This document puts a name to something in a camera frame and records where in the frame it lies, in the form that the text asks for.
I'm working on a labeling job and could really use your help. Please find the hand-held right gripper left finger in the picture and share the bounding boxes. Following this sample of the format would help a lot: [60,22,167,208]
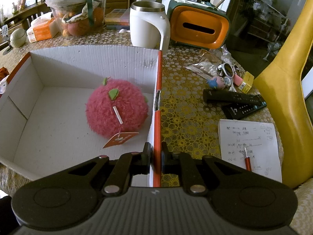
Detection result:
[66,142,152,197]

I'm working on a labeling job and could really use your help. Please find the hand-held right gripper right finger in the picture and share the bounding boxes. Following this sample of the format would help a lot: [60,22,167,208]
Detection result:
[161,142,246,194]

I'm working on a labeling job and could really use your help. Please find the red round plush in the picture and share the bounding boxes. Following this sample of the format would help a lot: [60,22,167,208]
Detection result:
[85,78,149,149]

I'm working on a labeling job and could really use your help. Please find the red and white cardboard box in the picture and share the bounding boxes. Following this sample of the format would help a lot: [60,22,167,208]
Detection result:
[0,44,163,188]

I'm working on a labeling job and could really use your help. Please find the red pen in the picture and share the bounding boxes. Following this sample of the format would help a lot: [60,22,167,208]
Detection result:
[243,146,252,172]

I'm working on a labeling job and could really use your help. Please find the black remote control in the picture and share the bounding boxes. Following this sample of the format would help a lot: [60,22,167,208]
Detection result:
[222,102,264,120]

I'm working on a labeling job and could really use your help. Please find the black remote with blue edge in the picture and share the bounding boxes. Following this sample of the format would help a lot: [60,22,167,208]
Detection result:
[203,89,267,107]

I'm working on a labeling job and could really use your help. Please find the small blue and pink figurine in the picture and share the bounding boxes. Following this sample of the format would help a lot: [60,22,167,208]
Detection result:
[207,76,230,89]

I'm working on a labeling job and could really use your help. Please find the white handwritten note sheet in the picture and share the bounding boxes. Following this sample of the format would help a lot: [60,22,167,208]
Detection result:
[218,119,283,183]

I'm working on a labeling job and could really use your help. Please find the clear plastic wrapper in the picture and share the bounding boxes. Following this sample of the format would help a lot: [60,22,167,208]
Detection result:
[185,62,219,79]

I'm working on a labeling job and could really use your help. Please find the white sunglasses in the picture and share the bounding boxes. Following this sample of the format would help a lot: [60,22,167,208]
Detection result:
[217,63,241,79]

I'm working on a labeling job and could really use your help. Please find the small yellow box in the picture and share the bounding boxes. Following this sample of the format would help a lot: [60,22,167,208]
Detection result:
[238,71,255,94]

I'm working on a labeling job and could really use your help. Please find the yellow chair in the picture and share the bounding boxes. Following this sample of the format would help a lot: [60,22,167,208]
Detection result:
[253,0,313,189]

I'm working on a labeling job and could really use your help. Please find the white mug with steel rim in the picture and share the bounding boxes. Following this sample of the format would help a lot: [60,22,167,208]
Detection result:
[130,1,171,51]

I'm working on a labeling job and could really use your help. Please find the teal and orange tissue holder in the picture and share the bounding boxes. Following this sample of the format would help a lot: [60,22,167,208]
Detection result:
[167,0,231,50]

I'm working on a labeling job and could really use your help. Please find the stack of books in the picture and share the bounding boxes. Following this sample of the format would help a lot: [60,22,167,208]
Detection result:
[105,8,131,29]

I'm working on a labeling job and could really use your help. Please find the plastic bag of fruit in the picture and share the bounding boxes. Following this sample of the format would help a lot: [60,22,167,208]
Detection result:
[45,0,107,38]

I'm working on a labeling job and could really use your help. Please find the orange and white tissue pack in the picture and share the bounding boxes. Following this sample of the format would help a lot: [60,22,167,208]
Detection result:
[26,12,59,42]

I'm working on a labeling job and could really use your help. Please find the round grey desktop bin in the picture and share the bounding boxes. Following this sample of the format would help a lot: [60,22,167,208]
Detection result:
[10,28,27,48]

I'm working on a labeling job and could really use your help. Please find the grey phone stand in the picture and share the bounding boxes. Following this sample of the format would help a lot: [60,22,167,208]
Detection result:
[2,25,14,56]

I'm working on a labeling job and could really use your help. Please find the wooden sideboard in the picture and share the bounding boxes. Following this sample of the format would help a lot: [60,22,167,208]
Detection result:
[4,1,52,30]

